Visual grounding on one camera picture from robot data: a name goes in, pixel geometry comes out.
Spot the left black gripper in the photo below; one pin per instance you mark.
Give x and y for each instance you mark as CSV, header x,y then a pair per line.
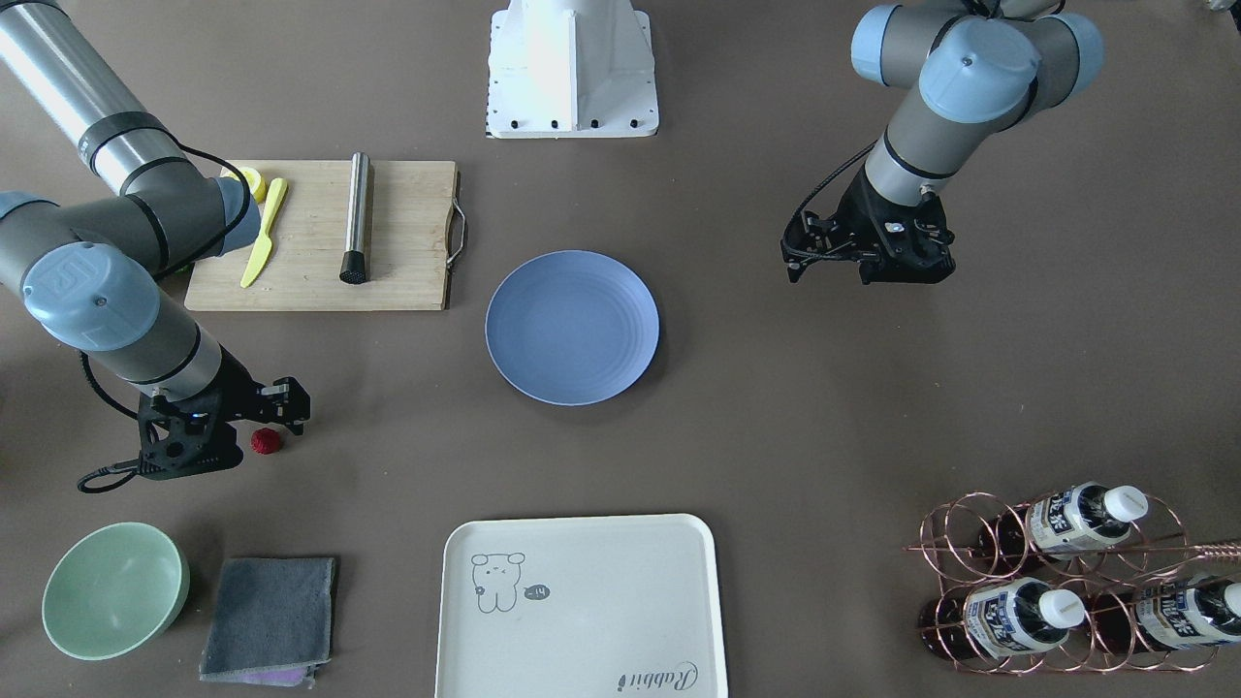
x,y
853,215

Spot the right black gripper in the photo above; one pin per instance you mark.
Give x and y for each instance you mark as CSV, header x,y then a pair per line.
x,y
236,390

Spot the red strawberry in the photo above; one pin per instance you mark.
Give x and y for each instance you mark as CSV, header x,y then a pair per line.
x,y
266,441

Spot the blue round plate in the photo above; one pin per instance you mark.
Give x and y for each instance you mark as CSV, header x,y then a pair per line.
x,y
572,327

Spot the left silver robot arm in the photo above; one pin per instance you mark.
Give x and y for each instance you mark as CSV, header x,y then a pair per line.
x,y
970,69

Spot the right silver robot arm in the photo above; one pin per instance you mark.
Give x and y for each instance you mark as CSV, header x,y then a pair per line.
x,y
89,273

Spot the steel muddler black tip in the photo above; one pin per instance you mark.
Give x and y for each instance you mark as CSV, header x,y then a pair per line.
x,y
354,265

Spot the yellow plastic knife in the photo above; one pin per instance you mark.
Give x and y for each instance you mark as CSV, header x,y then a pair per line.
x,y
263,244

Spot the grey folded cloth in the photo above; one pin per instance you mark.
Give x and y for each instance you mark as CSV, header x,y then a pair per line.
x,y
272,622

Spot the lemon half upper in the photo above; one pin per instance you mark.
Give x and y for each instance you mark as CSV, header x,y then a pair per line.
x,y
252,182

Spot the wooden cutting board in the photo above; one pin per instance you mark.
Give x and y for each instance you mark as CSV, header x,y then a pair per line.
x,y
408,243

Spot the green bowl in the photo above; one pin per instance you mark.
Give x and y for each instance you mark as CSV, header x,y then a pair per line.
x,y
116,589

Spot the cream rabbit tray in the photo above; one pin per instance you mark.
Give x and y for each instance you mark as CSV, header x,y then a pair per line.
x,y
616,606

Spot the dark drink bottle upper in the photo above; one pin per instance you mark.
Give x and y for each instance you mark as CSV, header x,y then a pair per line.
x,y
1085,518

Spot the dark drink bottle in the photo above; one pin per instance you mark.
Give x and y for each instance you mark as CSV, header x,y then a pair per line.
x,y
1021,617
1085,518
1201,611

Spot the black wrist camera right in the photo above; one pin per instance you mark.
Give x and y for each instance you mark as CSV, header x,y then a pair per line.
x,y
185,437

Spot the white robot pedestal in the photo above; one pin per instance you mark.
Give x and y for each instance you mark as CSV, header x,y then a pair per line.
x,y
571,69

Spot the copper wire bottle rack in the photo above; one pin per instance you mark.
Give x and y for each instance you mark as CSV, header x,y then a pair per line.
x,y
959,539

